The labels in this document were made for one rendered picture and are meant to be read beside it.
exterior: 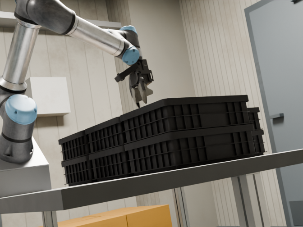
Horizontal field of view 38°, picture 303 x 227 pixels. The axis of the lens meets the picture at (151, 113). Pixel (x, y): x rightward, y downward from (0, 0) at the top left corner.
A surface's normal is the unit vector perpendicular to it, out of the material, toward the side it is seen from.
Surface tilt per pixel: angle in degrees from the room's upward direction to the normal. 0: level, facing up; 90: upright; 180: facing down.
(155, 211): 90
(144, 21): 90
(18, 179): 90
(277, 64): 90
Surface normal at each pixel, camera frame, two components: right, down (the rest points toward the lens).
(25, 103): 0.37, -0.76
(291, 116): -0.80, 0.05
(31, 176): 0.58, -0.20
